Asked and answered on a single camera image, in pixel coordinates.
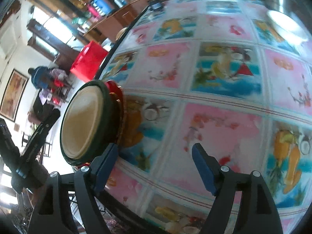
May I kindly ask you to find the small black device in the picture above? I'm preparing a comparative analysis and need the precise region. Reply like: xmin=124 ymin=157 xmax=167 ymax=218
xmin=147 ymin=0 xmax=163 ymax=12

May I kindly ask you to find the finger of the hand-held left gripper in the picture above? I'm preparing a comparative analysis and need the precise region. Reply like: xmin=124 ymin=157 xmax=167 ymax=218
xmin=36 ymin=108 xmax=61 ymax=137

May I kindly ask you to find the blue thermos flask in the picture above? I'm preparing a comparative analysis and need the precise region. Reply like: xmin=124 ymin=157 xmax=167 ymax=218
xmin=94 ymin=0 xmax=110 ymax=11

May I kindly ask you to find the large red glass plate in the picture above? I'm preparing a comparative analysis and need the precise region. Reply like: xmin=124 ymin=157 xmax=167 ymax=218
xmin=114 ymin=85 xmax=128 ymax=148

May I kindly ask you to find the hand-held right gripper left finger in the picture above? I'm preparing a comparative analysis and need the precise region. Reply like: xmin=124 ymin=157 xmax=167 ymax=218
xmin=28 ymin=143 xmax=120 ymax=234

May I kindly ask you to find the green plastic basin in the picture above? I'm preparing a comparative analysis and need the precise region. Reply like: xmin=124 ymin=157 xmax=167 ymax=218
xmin=60 ymin=80 xmax=122 ymax=166

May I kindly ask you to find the wooden counter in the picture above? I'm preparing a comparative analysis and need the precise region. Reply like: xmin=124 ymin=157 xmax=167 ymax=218
xmin=83 ymin=0 xmax=269 ymax=43

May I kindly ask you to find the framed wall picture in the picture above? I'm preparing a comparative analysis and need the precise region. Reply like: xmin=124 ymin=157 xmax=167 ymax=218
xmin=0 ymin=69 xmax=29 ymax=122

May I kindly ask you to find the stainless steel thermos kettle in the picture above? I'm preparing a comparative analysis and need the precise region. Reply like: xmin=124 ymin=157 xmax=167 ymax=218
xmin=266 ymin=0 xmax=312 ymax=42

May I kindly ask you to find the fruit printed tablecloth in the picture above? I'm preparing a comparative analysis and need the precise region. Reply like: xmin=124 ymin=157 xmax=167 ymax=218
xmin=97 ymin=0 xmax=312 ymax=234

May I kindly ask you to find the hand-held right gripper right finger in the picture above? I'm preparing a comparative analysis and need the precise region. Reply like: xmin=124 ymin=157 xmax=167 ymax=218
xmin=191 ymin=143 xmax=284 ymax=234

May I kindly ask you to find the red gold-rimmed glass plate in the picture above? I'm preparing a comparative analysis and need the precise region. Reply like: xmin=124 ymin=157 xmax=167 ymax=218
xmin=104 ymin=80 xmax=123 ymax=99

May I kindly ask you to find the red paper bag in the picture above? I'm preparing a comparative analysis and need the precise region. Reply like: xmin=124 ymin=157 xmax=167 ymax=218
xmin=70 ymin=40 xmax=109 ymax=80

